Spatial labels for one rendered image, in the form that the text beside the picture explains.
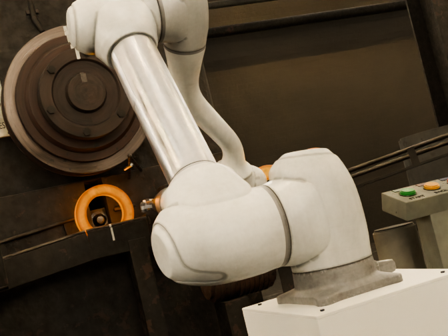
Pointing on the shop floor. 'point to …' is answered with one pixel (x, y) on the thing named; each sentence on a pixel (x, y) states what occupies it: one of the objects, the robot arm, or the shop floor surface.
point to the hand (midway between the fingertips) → (149, 204)
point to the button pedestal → (425, 219)
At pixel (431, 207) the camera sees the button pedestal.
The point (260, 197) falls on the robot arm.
